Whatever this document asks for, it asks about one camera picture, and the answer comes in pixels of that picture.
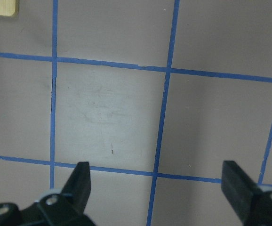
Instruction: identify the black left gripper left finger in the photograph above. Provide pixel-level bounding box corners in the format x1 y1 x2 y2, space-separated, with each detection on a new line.
0 162 95 226

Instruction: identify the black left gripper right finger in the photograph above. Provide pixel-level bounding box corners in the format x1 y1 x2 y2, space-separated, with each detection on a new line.
221 161 272 226

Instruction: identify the wooden mug stand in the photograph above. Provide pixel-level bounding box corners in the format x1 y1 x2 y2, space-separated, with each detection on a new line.
0 0 19 17

